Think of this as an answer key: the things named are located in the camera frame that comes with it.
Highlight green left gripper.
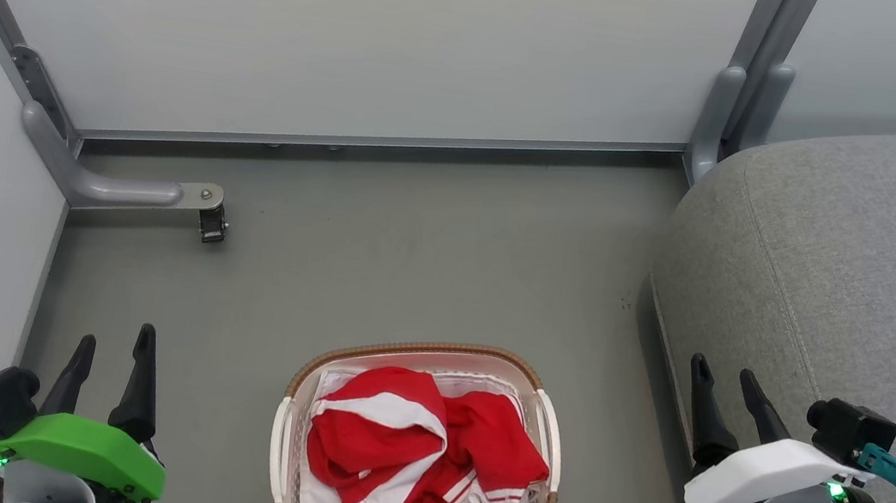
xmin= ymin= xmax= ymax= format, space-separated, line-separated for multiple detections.
xmin=0 ymin=304 xmax=186 ymax=503

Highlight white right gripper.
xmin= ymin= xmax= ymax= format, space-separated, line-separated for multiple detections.
xmin=672 ymin=352 xmax=887 ymax=503

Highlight red and white garment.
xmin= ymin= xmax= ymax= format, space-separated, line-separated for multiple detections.
xmin=298 ymin=356 xmax=561 ymax=503

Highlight grey fabric sofa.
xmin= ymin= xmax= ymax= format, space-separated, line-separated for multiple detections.
xmin=621 ymin=92 xmax=896 ymax=503

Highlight black caster wheel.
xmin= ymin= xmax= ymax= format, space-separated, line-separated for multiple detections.
xmin=196 ymin=202 xmax=232 ymax=246

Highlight white laundry basket brown rim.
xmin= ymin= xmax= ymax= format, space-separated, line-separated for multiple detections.
xmin=263 ymin=319 xmax=578 ymax=503

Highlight long grey partition foot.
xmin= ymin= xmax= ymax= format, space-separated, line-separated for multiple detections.
xmin=11 ymin=100 xmax=233 ymax=227

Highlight short grey partition foot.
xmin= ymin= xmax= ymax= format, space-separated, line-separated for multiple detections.
xmin=737 ymin=59 xmax=798 ymax=155
xmin=681 ymin=60 xmax=748 ymax=190

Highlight grey partition bottom rail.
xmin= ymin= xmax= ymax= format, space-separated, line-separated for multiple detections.
xmin=78 ymin=66 xmax=688 ymax=218

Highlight grey double partition post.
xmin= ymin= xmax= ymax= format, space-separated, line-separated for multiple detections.
xmin=719 ymin=0 xmax=824 ymax=161

